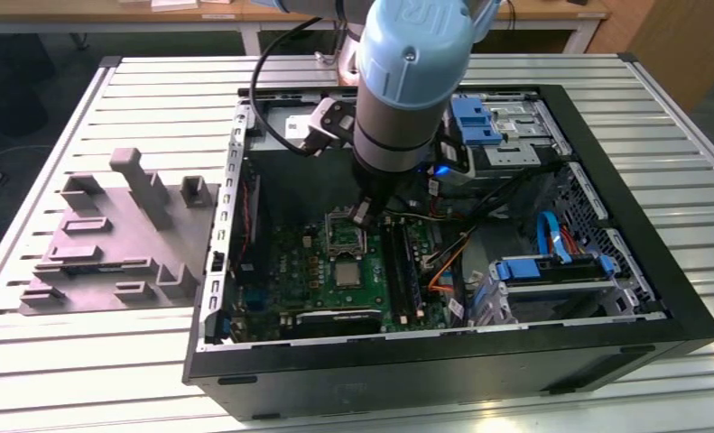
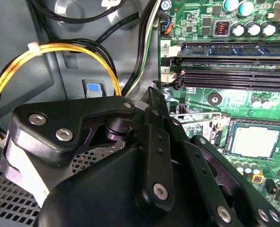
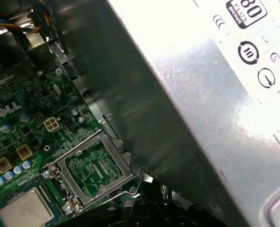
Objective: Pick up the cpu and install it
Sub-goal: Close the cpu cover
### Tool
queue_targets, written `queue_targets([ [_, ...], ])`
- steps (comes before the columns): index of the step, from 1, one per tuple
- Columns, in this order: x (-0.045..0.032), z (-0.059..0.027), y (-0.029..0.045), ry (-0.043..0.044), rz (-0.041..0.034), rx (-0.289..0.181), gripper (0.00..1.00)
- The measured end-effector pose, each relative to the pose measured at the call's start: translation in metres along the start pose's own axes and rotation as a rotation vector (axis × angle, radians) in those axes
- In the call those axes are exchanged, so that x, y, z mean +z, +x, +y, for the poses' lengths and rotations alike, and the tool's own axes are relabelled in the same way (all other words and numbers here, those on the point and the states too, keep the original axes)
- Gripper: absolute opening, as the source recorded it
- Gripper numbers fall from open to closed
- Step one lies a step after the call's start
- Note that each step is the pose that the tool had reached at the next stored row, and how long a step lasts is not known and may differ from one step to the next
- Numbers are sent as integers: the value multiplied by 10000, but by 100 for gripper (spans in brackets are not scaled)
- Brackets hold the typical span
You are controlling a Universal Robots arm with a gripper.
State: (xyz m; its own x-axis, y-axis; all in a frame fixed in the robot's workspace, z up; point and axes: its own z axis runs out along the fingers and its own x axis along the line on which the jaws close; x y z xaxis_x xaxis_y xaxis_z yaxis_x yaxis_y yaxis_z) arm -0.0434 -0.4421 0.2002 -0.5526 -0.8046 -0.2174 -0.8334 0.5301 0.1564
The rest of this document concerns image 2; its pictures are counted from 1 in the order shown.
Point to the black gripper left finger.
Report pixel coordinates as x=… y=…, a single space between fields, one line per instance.
x=59 y=111

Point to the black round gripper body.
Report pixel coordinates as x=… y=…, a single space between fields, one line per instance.
x=102 y=194

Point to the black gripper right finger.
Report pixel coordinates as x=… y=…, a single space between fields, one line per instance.
x=201 y=165

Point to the metal socket cover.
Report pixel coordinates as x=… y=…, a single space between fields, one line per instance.
x=196 y=119

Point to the silver square CPU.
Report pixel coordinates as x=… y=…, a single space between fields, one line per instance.
x=255 y=140

